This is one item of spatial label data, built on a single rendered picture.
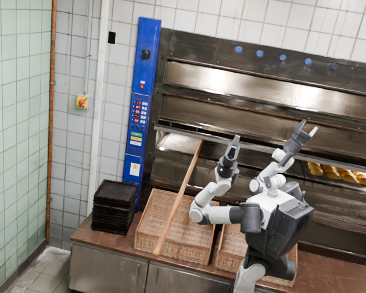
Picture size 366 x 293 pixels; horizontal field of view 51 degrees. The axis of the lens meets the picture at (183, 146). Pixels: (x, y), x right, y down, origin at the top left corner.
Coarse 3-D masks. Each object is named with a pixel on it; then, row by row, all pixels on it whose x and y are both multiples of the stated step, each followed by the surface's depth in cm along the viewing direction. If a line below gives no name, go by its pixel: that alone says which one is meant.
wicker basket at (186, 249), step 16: (160, 192) 310; (160, 208) 311; (144, 224) 298; (160, 224) 311; (176, 224) 310; (192, 224) 309; (144, 240) 273; (176, 240) 269; (192, 240) 297; (208, 240) 300; (176, 256) 273; (192, 256) 271; (208, 256) 269
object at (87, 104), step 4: (80, 96) 293; (84, 96) 293; (88, 96) 294; (76, 100) 295; (84, 100) 293; (88, 100) 294; (76, 104) 296; (84, 104) 294; (88, 104) 295; (84, 108) 296; (88, 108) 297
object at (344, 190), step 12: (180, 156) 301; (192, 156) 300; (204, 156) 304; (240, 168) 295; (252, 168) 296; (288, 180) 291; (300, 180) 289; (312, 180) 291; (348, 192) 285; (360, 192) 284
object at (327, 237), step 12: (228, 204) 310; (312, 228) 302; (324, 228) 300; (336, 228) 299; (300, 240) 301; (312, 240) 302; (324, 240) 300; (336, 240) 299; (348, 240) 298; (360, 240) 297; (348, 252) 296; (360, 252) 297
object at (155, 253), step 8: (200, 144) 319; (192, 160) 285; (192, 168) 273; (184, 184) 246; (176, 200) 225; (176, 208) 217; (168, 216) 208; (168, 224) 200; (160, 240) 186; (160, 248) 181
